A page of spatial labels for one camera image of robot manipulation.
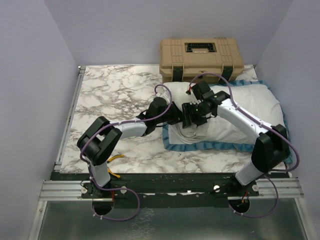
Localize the tan plastic toolbox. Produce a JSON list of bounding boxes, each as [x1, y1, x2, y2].
[[159, 38, 245, 83]]

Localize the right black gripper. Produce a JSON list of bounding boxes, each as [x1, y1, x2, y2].
[[182, 101, 211, 129]]

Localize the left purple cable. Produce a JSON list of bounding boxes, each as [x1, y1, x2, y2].
[[79, 84, 173, 222]]

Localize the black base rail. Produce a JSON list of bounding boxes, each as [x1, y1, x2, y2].
[[49, 171, 270, 210]]

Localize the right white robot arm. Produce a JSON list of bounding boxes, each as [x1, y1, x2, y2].
[[182, 80, 290, 196]]

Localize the purple cable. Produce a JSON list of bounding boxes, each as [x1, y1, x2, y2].
[[79, 84, 173, 222], [188, 72, 301, 219]]

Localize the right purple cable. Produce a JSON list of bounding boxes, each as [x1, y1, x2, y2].
[[188, 72, 301, 219]]

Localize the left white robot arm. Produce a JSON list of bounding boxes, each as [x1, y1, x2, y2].
[[76, 97, 184, 198]]

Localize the yellow handled pliers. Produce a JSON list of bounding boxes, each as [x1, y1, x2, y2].
[[107, 154, 125, 179]]

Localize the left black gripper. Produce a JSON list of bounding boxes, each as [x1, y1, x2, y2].
[[155, 101, 184, 126]]

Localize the white pillowcase blue trim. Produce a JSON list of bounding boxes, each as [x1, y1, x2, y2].
[[162, 80, 287, 153]]

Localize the white pillow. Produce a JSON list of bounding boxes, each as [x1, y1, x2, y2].
[[156, 82, 189, 118]]

